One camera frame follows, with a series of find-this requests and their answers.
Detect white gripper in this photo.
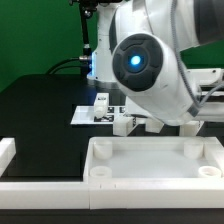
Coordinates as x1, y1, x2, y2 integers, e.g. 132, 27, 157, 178
186, 68, 224, 121

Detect white desk tabletop tray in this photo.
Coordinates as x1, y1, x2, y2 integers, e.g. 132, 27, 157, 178
83, 136, 224, 181

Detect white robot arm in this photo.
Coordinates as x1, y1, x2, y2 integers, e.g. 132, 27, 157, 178
87, 0, 224, 126

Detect white L-shaped fence wall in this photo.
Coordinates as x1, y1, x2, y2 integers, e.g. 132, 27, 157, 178
0, 137, 224, 211

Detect black cables at base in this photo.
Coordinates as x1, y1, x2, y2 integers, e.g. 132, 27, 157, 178
45, 0, 101, 76

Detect white marker base plate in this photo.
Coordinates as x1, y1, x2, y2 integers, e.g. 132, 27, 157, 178
71, 106, 125, 125

